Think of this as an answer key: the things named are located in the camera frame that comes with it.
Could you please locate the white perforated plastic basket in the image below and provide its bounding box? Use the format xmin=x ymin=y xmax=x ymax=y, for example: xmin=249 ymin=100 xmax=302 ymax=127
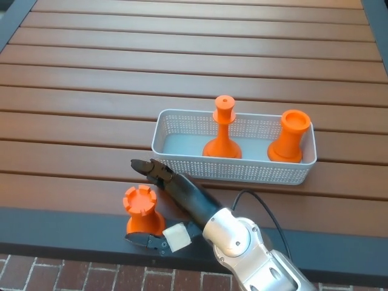
xmin=151 ymin=109 xmax=318 ymax=186

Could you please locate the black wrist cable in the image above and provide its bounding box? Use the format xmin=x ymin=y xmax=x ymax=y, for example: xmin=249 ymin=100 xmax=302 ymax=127
xmin=232 ymin=190 xmax=293 ymax=261

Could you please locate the orange slender chess piece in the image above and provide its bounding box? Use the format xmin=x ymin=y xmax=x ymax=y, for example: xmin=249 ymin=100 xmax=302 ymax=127
xmin=202 ymin=95 xmax=243 ymax=159

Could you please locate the orange cup-top chess piece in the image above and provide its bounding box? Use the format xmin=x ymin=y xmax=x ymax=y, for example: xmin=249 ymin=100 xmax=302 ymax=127
xmin=267 ymin=109 xmax=312 ymax=164

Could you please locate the orange rook chess piece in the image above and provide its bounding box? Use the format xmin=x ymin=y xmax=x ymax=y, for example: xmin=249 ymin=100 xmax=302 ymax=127
xmin=122 ymin=184 xmax=166 ymax=236

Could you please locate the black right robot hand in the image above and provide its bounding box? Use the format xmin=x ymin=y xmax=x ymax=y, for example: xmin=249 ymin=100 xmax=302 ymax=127
xmin=124 ymin=158 xmax=224 ymax=256

